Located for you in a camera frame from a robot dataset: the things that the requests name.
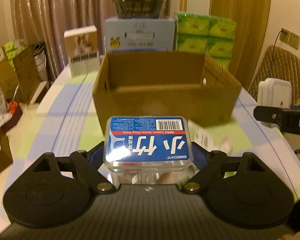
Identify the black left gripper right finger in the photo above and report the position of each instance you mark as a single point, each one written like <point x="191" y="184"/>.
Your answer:
<point x="209" y="165"/>

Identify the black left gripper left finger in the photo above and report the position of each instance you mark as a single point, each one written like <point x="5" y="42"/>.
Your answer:
<point x="87" y="164"/>

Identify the white power adapter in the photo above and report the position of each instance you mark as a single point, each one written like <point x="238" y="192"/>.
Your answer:
<point x="272" y="93"/>

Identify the blue dental floss box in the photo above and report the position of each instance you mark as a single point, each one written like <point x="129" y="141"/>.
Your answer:
<point x="147" y="144"/>

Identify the quilted brown chair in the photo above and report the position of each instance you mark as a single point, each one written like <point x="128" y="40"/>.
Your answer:
<point x="280" y="64"/>

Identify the brown cardboard floor box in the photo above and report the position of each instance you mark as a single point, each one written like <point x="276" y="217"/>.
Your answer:
<point x="21" y="81"/>

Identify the white photo product box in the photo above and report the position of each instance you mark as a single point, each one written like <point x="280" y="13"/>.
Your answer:
<point x="82" y="50"/>

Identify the green tissue pack bundle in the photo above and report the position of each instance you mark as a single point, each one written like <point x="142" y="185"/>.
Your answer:
<point x="205" y="34"/>

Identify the light blue carton box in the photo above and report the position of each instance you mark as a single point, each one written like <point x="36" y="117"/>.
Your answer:
<point x="138" y="34"/>

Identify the brown curtain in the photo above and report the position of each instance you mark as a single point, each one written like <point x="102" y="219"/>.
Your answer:
<point x="46" y="21"/>

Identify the wall power socket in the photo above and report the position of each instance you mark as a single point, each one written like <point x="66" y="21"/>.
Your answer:
<point x="292" y="39"/>

